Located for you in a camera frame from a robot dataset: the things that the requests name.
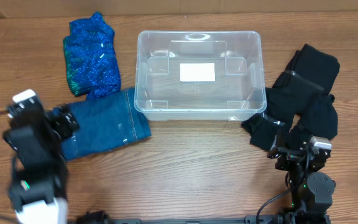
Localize white label in bin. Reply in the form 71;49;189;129
180;63;216;82

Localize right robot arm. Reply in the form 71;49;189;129
267;130;336;224

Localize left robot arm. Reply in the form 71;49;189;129
2;103;79;224

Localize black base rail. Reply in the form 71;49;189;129
68;211;277;224

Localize black garment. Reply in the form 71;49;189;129
242;44;340;151

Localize blue denim jeans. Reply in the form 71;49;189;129
62;88;151;161

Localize small black folded cloth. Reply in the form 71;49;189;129
288;95;338;150

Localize blue sequin cloth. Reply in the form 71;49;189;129
63;12;121;100

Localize clear plastic storage bin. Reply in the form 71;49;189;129
134;30;267;121

